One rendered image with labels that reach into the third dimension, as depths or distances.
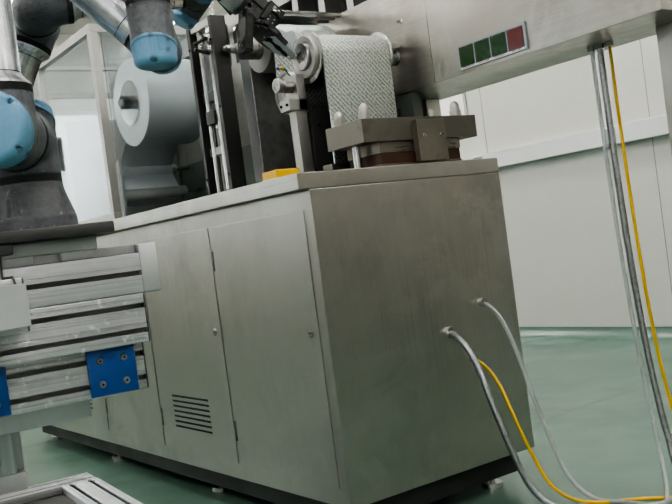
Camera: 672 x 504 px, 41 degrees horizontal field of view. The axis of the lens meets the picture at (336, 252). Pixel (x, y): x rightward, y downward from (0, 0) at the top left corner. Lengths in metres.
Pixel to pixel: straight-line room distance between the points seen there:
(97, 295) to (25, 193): 0.22
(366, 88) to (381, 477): 1.07
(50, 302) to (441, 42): 1.43
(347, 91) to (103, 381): 1.20
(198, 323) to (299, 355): 0.53
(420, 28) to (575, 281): 2.95
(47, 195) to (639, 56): 3.86
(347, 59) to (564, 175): 2.96
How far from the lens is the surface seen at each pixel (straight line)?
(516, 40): 2.42
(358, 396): 2.19
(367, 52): 2.64
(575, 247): 5.37
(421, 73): 2.69
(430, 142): 2.43
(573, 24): 2.32
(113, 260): 1.69
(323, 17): 3.00
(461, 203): 2.42
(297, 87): 2.56
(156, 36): 1.56
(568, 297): 5.45
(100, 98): 3.33
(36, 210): 1.66
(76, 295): 1.67
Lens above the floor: 0.73
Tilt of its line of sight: 1 degrees down
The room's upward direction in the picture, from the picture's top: 8 degrees counter-clockwise
